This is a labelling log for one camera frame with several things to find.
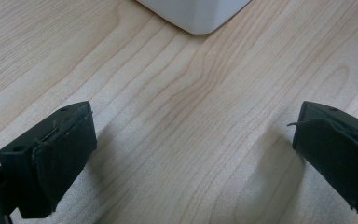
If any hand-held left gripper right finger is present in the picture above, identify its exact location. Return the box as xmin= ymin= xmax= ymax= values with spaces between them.
xmin=286 ymin=100 xmax=358 ymax=218

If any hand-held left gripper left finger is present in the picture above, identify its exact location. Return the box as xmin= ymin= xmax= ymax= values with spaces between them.
xmin=0 ymin=100 xmax=98 ymax=219

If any white plastic container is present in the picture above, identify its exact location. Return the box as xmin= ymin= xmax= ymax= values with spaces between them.
xmin=135 ymin=0 xmax=253 ymax=35

